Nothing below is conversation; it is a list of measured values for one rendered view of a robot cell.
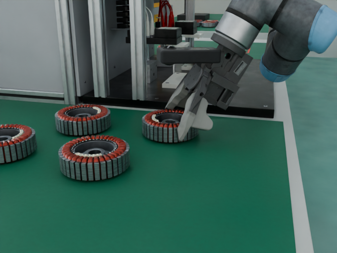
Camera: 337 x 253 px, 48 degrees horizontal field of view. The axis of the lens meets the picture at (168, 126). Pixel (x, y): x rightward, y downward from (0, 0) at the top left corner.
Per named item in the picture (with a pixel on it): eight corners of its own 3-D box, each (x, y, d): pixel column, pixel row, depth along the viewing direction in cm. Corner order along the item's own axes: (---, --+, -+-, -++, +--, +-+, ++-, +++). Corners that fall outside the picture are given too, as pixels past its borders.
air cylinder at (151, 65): (157, 78, 113) (157, 59, 111) (150, 83, 106) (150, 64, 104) (141, 77, 114) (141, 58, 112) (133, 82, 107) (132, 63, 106)
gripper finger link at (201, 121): (209, 148, 67) (222, 104, 70) (181, 135, 65) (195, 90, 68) (200, 151, 70) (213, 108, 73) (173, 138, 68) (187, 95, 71)
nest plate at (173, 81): (223, 79, 112) (223, 74, 112) (216, 91, 98) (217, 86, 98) (174, 76, 115) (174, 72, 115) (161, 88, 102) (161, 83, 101)
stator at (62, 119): (61, 141, 71) (59, 122, 70) (52, 123, 81) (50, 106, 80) (118, 132, 76) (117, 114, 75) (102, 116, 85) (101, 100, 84)
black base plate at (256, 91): (272, 65, 143) (272, 59, 142) (273, 118, 85) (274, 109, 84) (153, 59, 154) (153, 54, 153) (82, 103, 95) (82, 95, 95)
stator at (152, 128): (190, 122, 81) (191, 106, 80) (204, 142, 71) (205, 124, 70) (139, 126, 79) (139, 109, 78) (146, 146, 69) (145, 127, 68)
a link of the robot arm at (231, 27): (232, 12, 65) (218, 10, 73) (219, 35, 66) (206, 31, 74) (266, 33, 68) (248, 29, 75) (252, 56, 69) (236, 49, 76)
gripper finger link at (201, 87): (200, 112, 66) (212, 71, 69) (193, 108, 65) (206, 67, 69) (187, 119, 70) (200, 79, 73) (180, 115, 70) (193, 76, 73)
